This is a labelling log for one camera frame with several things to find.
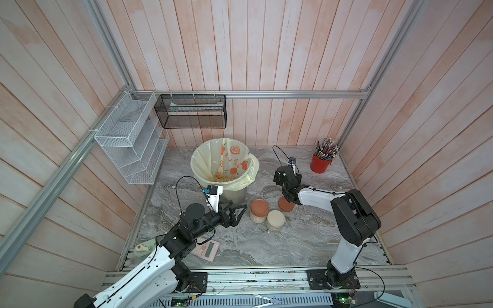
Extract horizontal aluminium frame bar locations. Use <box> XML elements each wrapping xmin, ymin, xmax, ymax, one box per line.
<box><xmin>128</xmin><ymin>89</ymin><xmax>368</xmax><ymax>100</ymax></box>

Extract brown jar lid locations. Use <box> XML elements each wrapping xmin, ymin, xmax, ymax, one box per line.
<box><xmin>277</xmin><ymin>196</ymin><xmax>295</xmax><ymax>213</ymax></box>

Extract white wire mesh shelf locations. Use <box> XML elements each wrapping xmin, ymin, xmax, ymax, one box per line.
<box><xmin>94</xmin><ymin>91</ymin><xmax>169</xmax><ymax>185</ymax></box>

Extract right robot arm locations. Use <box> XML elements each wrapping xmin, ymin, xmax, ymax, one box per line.
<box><xmin>273</xmin><ymin>165</ymin><xmax>381</xmax><ymax>290</ymax></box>

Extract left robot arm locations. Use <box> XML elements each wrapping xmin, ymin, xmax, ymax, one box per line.
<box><xmin>73</xmin><ymin>204</ymin><xmax>247</xmax><ymax>307</ymax></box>

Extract oatmeal jar with brown lid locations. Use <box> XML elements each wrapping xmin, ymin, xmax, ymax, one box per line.
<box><xmin>250</xmin><ymin>199</ymin><xmax>269</xmax><ymax>224</ymax></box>

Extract black wire mesh basket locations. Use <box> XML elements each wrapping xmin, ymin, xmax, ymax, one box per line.
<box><xmin>154</xmin><ymin>94</ymin><xmax>227</xmax><ymax>129</ymax></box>

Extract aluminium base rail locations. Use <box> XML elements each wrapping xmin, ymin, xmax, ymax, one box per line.
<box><xmin>96</xmin><ymin>266</ymin><xmax>415</xmax><ymax>308</ymax></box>

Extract pink calculator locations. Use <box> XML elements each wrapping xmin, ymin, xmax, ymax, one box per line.
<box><xmin>191</xmin><ymin>240</ymin><xmax>220</xmax><ymax>262</ymax></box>

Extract grey trash bin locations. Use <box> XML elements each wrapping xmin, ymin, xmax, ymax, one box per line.
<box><xmin>220</xmin><ymin>186</ymin><xmax>247</xmax><ymax>205</ymax></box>

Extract oatmeal jar with cream lid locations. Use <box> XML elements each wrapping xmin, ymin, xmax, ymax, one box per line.
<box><xmin>266</xmin><ymin>210</ymin><xmax>286</xmax><ymax>232</ymax></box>

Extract red pencil cup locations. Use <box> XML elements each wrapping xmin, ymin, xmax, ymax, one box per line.
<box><xmin>310</xmin><ymin>154</ymin><xmax>333</xmax><ymax>174</ymax></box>

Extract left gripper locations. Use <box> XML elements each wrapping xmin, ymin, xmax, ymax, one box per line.
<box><xmin>192</xmin><ymin>200</ymin><xmax>247</xmax><ymax>240</ymax></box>

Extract bundle of pencils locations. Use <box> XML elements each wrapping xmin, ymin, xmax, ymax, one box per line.
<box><xmin>315</xmin><ymin>139</ymin><xmax>340</xmax><ymax>161</ymax></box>

